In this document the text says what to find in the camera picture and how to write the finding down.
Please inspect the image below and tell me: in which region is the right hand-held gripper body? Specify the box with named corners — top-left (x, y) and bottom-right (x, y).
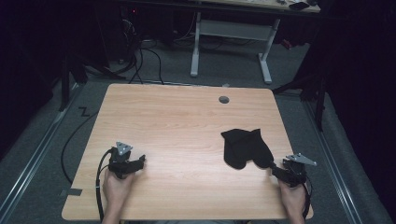
top-left (281, 152), bottom-right (318, 189)

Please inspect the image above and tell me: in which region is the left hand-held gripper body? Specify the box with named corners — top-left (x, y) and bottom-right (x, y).
top-left (107, 141), bottom-right (136, 180)

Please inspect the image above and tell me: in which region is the black sock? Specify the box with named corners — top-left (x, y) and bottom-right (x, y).
top-left (220, 128), bottom-right (255, 171)
top-left (246, 128), bottom-right (276, 170)

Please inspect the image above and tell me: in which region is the person's right hand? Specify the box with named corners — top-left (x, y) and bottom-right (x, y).
top-left (277, 180), bottom-right (308, 213)

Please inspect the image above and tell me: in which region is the person's left hand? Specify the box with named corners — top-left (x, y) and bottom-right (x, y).
top-left (102, 169), bottom-right (136, 204)

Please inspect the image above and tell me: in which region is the grey tape strip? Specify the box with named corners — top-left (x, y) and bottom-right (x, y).
top-left (60, 188), bottom-right (84, 198)

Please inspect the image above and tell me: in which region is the black zigzag floor tape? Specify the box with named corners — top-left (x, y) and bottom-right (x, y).
top-left (78, 105), bottom-right (92, 118)

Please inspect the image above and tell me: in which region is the black metal stand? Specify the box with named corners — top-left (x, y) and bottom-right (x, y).
top-left (272, 62), bottom-right (329, 133)
top-left (58, 52), bottom-right (126, 113)

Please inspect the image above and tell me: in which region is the dark computer with red light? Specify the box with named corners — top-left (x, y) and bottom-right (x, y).
top-left (119, 4), bottom-right (145, 42)

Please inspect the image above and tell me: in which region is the black flat device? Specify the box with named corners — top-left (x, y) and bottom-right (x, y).
top-left (288, 1), bottom-right (311, 11)

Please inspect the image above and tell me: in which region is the light wooden desk top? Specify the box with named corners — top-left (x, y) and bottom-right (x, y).
top-left (199, 0), bottom-right (321, 14)

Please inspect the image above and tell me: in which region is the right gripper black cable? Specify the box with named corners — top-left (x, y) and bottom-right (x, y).
top-left (300, 177), bottom-right (314, 220)

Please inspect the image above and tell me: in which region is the metal floor rail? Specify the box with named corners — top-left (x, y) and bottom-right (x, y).
top-left (303, 101), bottom-right (364, 224)
top-left (0, 82), bottom-right (84, 219)

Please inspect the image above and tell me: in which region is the thin black floor cable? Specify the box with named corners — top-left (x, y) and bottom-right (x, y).
top-left (60, 110), bottom-right (100, 185)

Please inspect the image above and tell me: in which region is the looped black floor cable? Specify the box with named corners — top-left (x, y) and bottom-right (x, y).
top-left (141, 46), bottom-right (165, 86)

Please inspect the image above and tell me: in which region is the bundle of black cables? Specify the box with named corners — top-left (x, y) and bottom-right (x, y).
top-left (108, 18), bottom-right (145, 85)

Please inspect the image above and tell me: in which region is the white metal desk frame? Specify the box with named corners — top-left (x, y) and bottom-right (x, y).
top-left (190, 11), bottom-right (281, 85)

